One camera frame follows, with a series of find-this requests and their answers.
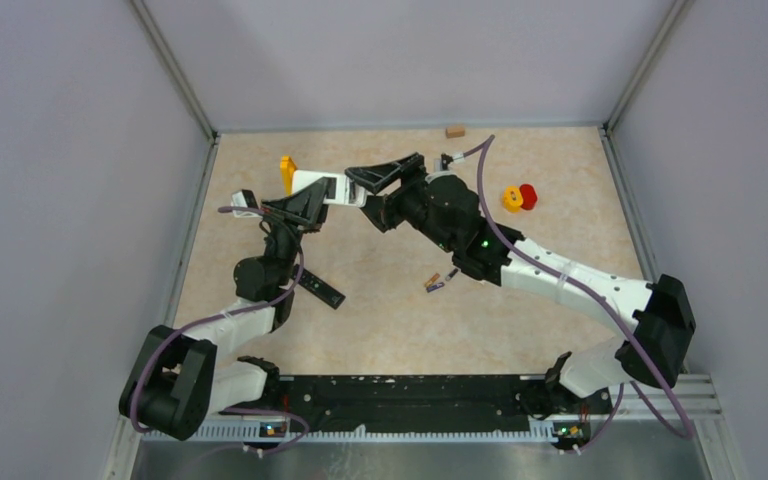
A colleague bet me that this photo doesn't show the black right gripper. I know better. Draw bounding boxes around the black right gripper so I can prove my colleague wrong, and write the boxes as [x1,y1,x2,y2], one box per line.
[346,154,457,253]

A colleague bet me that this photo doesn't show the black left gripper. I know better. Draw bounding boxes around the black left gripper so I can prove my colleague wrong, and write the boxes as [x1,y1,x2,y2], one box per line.
[259,177,334,287]

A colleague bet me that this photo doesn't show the white remote control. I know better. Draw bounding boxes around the white remote control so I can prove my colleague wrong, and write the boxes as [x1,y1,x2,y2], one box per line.
[291,170,368,208]

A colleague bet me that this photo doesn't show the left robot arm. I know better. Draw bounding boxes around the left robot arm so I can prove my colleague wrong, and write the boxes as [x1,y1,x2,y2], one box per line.
[119,179,330,440]

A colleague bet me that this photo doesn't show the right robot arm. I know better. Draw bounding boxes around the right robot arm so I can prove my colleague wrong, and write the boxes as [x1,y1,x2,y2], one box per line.
[345,153,696,412]

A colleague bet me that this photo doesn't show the black remote control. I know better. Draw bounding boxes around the black remote control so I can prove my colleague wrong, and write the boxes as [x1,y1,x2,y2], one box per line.
[299,269,346,310]

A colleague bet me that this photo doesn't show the yellow toy block plate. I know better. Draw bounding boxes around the yellow toy block plate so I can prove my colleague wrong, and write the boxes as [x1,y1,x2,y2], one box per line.
[279,155,297,195]

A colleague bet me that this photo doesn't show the small wooden block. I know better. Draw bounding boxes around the small wooden block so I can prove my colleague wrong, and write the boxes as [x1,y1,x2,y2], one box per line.
[444,125,466,139]

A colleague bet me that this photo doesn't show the yellow round toy block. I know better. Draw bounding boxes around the yellow round toy block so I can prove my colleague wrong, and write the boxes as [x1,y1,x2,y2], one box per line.
[502,186,524,213]

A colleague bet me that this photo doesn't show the red round toy block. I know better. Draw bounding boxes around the red round toy block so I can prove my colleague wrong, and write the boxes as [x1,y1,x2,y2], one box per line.
[519,184,539,211]

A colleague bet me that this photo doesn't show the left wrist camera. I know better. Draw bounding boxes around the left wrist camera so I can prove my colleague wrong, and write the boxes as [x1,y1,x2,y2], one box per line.
[231,189,259,209]

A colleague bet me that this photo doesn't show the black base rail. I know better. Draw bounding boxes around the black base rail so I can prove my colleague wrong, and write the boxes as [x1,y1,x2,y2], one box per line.
[221,369,613,450]

